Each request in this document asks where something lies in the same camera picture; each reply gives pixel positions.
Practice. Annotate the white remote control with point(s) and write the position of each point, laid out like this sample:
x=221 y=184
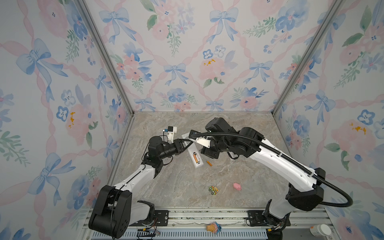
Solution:
x=193 y=148

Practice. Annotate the aluminium corner post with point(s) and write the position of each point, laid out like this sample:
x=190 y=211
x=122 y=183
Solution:
x=95 y=34
x=321 y=31

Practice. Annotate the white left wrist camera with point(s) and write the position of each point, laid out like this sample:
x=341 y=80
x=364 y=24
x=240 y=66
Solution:
x=170 y=132

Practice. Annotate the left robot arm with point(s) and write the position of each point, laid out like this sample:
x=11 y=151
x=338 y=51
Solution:
x=114 y=210

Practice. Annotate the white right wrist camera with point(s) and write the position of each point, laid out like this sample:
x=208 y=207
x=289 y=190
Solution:
x=205 y=142

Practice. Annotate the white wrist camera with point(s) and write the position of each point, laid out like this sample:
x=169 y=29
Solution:
x=205 y=142
x=170 y=132

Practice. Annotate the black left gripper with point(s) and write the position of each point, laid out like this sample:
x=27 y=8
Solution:
x=178 y=146

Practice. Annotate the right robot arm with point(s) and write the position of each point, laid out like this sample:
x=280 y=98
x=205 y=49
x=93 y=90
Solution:
x=304 y=191

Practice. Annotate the aluminium corner post left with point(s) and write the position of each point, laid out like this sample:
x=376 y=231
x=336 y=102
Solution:
x=95 y=34

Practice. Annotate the red green toy car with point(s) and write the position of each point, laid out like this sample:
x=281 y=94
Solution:
x=213 y=190

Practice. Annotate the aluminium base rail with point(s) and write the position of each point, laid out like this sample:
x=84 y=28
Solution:
x=236 y=223

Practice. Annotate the white cup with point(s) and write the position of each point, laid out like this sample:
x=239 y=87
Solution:
x=320 y=230

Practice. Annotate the orange blue plush toy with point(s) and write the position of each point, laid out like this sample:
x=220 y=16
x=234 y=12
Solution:
x=214 y=227

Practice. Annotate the pink pig toy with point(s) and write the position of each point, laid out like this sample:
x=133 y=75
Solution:
x=237 y=186

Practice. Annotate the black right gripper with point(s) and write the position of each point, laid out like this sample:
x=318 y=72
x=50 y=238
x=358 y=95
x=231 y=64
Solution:
x=208 y=153

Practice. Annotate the aluminium corner post right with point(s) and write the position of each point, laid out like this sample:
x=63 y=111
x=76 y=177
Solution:
x=321 y=31

